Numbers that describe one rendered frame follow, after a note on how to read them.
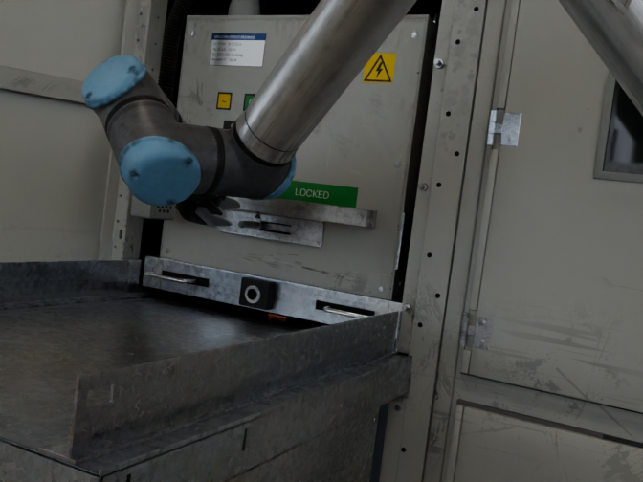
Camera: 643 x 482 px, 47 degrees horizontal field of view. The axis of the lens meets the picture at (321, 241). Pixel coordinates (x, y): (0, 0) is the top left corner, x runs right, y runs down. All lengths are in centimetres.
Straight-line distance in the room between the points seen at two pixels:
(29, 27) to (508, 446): 109
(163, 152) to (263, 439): 36
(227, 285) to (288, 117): 53
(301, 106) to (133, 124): 21
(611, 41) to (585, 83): 70
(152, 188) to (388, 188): 45
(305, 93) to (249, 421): 38
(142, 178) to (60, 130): 59
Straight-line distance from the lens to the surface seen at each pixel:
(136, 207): 138
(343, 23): 84
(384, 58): 128
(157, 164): 91
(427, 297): 117
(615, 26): 41
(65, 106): 150
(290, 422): 85
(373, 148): 126
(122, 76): 101
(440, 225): 116
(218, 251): 140
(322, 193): 129
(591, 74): 112
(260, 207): 130
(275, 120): 92
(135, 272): 149
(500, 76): 116
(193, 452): 70
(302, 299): 129
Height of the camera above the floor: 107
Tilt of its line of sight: 3 degrees down
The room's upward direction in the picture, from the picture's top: 7 degrees clockwise
